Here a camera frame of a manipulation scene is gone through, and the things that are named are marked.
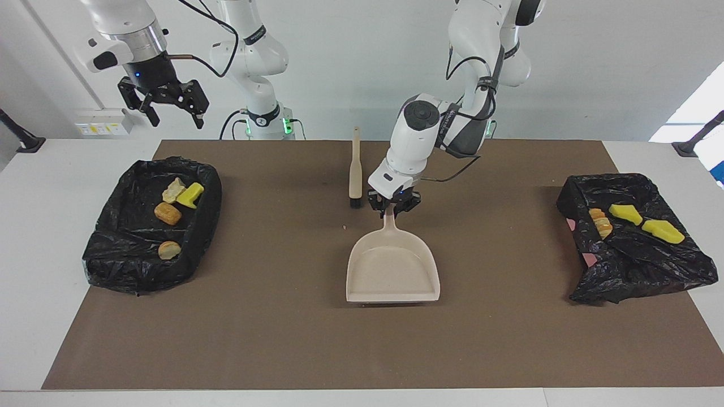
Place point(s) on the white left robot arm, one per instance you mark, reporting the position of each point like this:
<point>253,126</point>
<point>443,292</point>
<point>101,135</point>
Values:
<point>413,147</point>

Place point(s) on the striped croissant bread piece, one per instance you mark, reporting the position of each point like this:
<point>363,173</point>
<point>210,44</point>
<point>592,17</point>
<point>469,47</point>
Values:
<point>174,190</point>

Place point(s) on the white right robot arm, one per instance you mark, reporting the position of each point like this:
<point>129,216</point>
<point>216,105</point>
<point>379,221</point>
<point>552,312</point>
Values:
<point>124,22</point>

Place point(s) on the yellow sponge wedge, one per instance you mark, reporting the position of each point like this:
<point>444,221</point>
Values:
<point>663,230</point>
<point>625,213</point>

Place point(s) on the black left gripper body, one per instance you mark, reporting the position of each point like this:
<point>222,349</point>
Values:
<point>396,200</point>

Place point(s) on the beige hand brush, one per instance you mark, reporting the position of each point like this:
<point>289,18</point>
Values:
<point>356,169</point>

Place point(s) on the blue object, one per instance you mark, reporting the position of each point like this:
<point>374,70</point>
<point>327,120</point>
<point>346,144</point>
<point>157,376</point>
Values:
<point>719,172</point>

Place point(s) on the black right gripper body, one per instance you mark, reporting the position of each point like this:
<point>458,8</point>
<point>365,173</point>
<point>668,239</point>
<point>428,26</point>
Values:
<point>164,90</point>

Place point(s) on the notched yellow sponge piece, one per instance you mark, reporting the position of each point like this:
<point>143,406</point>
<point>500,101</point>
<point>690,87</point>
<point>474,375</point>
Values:
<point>190,195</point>

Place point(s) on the beige plastic dustpan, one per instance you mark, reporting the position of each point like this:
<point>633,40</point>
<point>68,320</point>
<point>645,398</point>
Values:
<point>393,271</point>

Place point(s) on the black camera stand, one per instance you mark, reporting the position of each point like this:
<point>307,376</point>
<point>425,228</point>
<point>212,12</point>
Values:
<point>31,144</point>
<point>687,148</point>

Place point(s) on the black bag-lined pink bin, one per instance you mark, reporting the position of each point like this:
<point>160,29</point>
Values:
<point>633,265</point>

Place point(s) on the brown table mat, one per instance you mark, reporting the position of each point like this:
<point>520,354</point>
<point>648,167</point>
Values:
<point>226,339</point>

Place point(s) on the pale crusty bread chunk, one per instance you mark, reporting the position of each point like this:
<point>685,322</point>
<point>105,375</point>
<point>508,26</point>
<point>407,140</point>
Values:
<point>600,223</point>

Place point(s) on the white wall power outlet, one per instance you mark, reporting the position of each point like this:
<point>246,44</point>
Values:
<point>102,121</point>

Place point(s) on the brown oval bread loaf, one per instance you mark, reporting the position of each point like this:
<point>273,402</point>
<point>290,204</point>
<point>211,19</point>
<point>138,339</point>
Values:
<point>168,213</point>

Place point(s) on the small striped bread roll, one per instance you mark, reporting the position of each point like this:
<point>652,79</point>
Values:
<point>169,250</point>

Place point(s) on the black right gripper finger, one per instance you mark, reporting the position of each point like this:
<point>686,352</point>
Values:
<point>198,120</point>
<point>153,116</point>

